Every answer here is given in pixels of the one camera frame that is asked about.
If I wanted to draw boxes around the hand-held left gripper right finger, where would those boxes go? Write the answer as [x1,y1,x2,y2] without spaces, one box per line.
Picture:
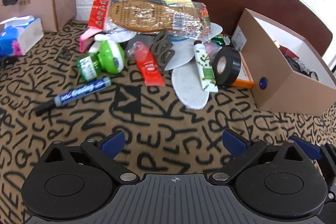
[209,129,314,185]

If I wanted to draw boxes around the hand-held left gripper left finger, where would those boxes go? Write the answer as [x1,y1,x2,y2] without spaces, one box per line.
[43,131,139,185]

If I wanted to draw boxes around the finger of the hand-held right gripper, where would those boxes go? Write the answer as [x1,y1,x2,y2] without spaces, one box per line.
[289,135,336,180]

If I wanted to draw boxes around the brown cardboard storage box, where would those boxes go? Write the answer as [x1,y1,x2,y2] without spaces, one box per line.
[231,8,336,115]

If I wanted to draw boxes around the blue whiteboard marker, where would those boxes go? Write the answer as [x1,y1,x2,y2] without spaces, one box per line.
[35,76,111,116]

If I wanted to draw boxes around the black tape roll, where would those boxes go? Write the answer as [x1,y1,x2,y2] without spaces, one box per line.
[212,46,242,86]

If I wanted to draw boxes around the green white mosquito repellent heater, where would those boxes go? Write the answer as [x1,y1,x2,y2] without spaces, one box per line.
[77,34,126,82]

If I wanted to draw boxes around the letter printed blanket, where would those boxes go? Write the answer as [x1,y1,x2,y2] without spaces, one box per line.
[0,20,336,224]

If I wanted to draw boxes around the orange white box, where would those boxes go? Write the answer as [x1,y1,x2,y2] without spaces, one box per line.
[232,57,255,89]

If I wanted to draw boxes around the white insole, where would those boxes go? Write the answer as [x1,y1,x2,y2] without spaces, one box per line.
[209,22,223,39]
[172,54,211,110]
[163,40,196,71]
[94,29,137,44]

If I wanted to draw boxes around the red plastic tube packet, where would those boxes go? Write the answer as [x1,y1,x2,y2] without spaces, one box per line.
[130,42,165,87]

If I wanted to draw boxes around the white floral cream tube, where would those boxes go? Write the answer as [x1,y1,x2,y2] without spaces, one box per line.
[193,40,218,93]

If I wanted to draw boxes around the pink packet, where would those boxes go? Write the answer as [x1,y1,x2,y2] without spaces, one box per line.
[203,42,221,59]

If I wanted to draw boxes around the dark red small box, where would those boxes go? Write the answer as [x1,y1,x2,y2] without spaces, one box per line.
[279,47,300,59]

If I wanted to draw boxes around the green foil candy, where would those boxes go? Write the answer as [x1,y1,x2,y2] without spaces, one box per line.
[212,34,227,46]

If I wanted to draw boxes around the grey hair clips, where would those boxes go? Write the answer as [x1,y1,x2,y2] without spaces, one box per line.
[151,31,176,71]

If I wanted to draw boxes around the pink cloth pouch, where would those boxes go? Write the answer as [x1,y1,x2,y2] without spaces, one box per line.
[78,27,98,53]

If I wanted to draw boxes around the brown insoles in plastic package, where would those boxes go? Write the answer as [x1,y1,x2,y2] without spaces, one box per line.
[103,0,212,41]

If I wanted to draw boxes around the red paper packet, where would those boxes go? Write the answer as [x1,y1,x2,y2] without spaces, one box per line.
[88,0,111,30]

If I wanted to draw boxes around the blue tissue pack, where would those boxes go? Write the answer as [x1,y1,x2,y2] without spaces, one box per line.
[0,16,45,57]

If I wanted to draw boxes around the black cable bundle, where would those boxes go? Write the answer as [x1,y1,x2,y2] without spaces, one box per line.
[286,54,320,80]

